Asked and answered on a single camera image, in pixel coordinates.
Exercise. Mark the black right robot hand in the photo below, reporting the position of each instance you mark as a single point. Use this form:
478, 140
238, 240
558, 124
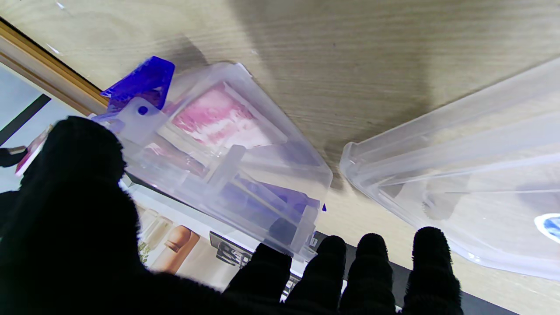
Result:
11, 156

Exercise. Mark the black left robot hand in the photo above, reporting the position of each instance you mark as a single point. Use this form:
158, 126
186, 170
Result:
74, 236

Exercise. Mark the pink white bacon slice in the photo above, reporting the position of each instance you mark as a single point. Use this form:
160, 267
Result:
31, 148

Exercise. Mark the pink bacon slices stack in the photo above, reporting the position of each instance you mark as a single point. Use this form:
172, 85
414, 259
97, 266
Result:
218, 118

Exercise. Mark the clear container with blue clips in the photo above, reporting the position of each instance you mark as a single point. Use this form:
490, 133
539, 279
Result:
262, 183

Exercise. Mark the clear lid with blue label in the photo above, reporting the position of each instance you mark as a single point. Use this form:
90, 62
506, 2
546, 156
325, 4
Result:
463, 157

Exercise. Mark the black stand leg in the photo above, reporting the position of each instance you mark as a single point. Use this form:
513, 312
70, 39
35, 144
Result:
24, 118

